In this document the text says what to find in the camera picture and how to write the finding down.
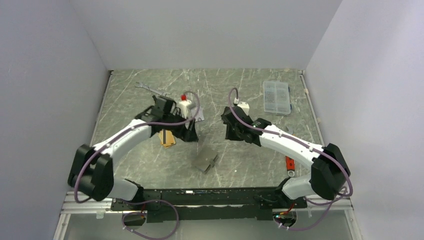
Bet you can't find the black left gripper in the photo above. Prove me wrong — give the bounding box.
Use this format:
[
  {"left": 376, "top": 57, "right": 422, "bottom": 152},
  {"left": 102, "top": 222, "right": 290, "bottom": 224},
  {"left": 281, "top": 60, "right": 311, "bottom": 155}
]
[{"left": 162, "top": 109, "right": 198, "bottom": 143}]

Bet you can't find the grey card holder blue lining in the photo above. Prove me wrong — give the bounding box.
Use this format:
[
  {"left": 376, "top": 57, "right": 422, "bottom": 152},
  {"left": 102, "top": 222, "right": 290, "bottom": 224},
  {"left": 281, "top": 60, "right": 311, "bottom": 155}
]
[{"left": 192, "top": 146, "right": 218, "bottom": 174}]

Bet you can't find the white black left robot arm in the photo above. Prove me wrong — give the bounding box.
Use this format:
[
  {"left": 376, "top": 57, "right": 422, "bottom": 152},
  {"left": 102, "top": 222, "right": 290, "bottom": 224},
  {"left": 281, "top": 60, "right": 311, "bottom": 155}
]
[{"left": 67, "top": 95, "right": 200, "bottom": 210}]

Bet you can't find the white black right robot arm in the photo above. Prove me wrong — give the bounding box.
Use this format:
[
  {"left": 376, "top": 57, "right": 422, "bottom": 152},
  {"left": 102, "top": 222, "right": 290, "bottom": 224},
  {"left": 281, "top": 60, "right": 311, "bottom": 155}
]
[{"left": 221, "top": 106, "right": 353, "bottom": 208}]

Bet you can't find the gold card stack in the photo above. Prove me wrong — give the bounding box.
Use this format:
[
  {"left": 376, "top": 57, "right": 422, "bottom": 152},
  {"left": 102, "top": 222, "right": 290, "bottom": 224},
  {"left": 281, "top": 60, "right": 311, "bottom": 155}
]
[{"left": 158, "top": 130, "right": 176, "bottom": 149}]

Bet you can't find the silver open-end wrench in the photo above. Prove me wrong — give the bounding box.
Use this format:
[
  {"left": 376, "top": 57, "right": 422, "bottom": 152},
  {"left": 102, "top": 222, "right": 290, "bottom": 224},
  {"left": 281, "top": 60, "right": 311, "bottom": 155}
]
[{"left": 135, "top": 82, "right": 170, "bottom": 96}]

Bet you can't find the clear plastic screw box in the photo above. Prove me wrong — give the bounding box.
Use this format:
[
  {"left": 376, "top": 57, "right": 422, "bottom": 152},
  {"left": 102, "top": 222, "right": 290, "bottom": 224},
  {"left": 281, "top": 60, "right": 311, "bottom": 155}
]
[{"left": 262, "top": 80, "right": 292, "bottom": 115}]

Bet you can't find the grey wrench pair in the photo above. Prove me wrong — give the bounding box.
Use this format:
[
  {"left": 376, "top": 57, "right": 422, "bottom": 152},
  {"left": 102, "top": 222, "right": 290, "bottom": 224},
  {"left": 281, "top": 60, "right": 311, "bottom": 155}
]
[{"left": 285, "top": 126, "right": 294, "bottom": 135}]

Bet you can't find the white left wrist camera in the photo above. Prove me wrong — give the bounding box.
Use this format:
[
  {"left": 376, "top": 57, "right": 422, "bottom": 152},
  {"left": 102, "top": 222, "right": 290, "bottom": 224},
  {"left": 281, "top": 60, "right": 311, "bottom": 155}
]
[{"left": 176, "top": 94, "right": 195, "bottom": 119}]

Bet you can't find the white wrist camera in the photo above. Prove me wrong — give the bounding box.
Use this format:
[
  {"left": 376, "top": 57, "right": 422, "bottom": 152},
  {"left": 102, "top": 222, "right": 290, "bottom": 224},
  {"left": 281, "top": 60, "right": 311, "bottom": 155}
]
[
  {"left": 176, "top": 94, "right": 195, "bottom": 119},
  {"left": 233, "top": 98, "right": 250, "bottom": 116}
]

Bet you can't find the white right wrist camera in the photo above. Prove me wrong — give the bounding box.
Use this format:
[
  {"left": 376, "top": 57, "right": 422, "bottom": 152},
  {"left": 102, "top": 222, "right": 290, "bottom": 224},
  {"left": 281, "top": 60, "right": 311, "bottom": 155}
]
[{"left": 233, "top": 98, "right": 250, "bottom": 116}]

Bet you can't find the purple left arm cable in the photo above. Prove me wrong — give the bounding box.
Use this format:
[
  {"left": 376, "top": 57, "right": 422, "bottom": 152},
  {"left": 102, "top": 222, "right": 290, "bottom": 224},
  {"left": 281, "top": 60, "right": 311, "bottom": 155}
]
[{"left": 73, "top": 90, "right": 202, "bottom": 240}]

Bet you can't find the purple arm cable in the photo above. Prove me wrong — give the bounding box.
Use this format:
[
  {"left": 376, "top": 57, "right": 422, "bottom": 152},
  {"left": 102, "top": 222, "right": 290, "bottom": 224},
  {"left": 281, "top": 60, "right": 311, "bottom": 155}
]
[
  {"left": 227, "top": 87, "right": 354, "bottom": 232},
  {"left": 73, "top": 90, "right": 202, "bottom": 240}
]

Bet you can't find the red handled tool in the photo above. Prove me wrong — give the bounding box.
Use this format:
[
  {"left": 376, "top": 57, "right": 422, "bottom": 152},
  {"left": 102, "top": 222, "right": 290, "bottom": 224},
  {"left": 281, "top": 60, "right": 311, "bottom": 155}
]
[{"left": 285, "top": 156, "right": 296, "bottom": 178}]

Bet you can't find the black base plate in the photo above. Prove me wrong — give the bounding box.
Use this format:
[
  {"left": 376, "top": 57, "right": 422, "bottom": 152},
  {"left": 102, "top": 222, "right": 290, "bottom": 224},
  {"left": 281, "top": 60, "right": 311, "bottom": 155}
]
[{"left": 111, "top": 187, "right": 308, "bottom": 223}]

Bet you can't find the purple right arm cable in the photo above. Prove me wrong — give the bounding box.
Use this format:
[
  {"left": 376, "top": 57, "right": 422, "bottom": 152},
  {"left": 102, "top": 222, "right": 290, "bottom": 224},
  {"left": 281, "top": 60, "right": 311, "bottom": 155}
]
[{"left": 227, "top": 87, "right": 354, "bottom": 232}]

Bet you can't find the aluminium frame rail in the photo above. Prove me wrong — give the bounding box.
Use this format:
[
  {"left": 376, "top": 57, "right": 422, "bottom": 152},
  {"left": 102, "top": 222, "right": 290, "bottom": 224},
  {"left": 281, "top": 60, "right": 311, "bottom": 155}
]
[{"left": 54, "top": 188, "right": 363, "bottom": 240}]

